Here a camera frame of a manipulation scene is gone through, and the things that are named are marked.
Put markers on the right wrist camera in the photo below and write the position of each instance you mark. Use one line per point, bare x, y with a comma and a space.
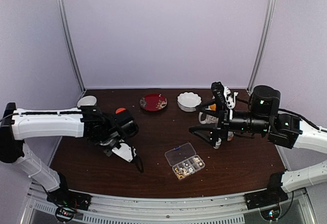
218, 90

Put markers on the red floral plate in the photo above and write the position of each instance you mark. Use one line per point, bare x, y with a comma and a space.
153, 102

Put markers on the grey cap supplement bottle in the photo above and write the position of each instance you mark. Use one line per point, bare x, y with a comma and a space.
230, 136

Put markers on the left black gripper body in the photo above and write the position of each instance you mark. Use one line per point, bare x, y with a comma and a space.
107, 153

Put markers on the left aluminium frame post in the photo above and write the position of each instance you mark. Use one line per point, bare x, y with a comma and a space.
69, 45

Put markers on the white scalloped bowl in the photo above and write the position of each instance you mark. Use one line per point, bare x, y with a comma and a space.
188, 101

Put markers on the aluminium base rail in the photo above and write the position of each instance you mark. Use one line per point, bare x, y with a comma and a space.
230, 208

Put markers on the right aluminium frame post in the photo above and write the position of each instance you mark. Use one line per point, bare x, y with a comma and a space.
270, 8

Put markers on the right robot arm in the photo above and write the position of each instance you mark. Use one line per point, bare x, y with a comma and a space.
264, 117

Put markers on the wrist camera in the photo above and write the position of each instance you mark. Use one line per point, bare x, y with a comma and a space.
129, 154
218, 90

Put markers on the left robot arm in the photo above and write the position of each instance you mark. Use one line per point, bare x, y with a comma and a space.
110, 131

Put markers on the floral mug yellow inside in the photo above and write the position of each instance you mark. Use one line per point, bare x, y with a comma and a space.
208, 119

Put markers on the small white rice bowl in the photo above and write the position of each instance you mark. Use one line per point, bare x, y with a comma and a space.
87, 101

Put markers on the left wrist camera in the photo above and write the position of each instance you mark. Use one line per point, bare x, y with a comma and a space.
129, 154

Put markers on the clear plastic pill organizer box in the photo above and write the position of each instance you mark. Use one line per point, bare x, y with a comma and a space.
184, 160

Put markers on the aluminium frame post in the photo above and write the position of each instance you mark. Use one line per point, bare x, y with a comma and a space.
69, 45
270, 8

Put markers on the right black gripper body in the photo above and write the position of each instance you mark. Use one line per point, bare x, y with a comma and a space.
223, 123

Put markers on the orange pill bottle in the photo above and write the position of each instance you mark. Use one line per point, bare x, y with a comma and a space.
119, 110

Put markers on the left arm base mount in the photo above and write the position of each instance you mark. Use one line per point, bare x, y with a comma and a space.
72, 200

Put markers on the cream ribbed mug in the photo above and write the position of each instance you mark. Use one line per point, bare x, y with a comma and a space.
231, 98

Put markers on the small white bottle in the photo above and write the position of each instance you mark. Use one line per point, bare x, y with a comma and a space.
217, 144

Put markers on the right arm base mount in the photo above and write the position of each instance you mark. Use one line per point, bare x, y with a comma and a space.
264, 198

